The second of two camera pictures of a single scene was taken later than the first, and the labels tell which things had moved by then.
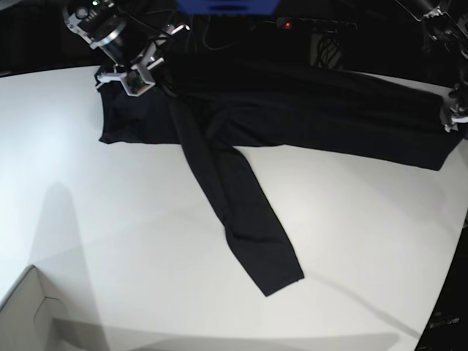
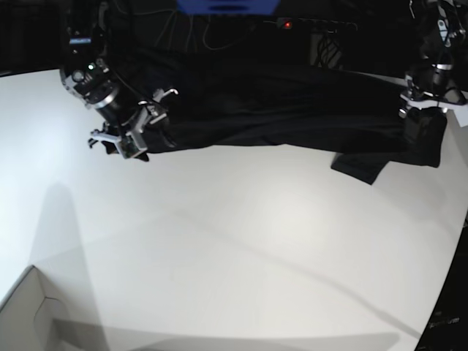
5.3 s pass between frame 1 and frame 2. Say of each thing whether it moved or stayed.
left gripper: moved
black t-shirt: moved
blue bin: stayed
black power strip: stayed
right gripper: moved
